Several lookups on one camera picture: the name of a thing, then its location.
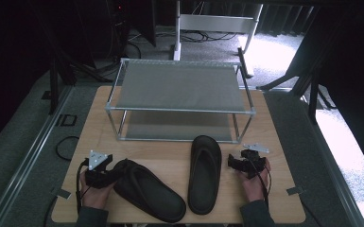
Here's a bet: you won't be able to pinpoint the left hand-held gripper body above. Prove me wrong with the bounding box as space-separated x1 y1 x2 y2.
84 149 113 189

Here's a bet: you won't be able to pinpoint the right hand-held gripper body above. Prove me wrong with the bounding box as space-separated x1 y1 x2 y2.
239 143 270 180

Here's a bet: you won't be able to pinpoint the black slipper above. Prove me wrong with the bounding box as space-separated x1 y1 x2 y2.
186 134 223 217
113 158 187 224

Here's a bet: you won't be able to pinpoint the metal shoe rack grey shelves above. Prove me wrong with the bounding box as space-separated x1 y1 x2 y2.
104 58 257 145

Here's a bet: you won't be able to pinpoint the person's left hand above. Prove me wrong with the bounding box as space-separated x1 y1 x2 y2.
78 171 117 210

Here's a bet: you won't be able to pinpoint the person's right hand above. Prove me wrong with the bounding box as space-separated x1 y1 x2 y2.
236 157 272 203

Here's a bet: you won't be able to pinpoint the grey tape strip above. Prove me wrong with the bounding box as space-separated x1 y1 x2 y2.
286 185 305 196
51 187 72 201

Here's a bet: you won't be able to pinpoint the black floor marker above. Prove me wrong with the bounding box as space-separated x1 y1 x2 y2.
56 113 78 128

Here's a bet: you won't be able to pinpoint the black metal stand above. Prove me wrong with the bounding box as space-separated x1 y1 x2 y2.
255 70 322 125
47 58 78 116

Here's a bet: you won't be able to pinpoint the dark computer tower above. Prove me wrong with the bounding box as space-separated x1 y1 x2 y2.
106 0 130 60

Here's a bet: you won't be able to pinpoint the right hand-held gripper cable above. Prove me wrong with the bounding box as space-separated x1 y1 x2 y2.
248 156 272 210

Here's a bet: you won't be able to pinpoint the hand-held gripper cable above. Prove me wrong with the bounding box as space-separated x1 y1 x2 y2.
75 158 91 216
248 156 272 210

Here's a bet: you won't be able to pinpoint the left hand-held gripper cable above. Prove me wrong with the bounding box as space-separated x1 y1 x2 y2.
75 158 91 216

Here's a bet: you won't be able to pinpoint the silver floor rail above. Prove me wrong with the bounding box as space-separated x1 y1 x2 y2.
0 85 74 227

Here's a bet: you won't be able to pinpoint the bundle of floor cables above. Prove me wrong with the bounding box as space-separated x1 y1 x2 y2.
155 29 239 44

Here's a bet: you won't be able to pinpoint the white metal table frame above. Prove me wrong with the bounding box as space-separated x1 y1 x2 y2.
172 0 265 62

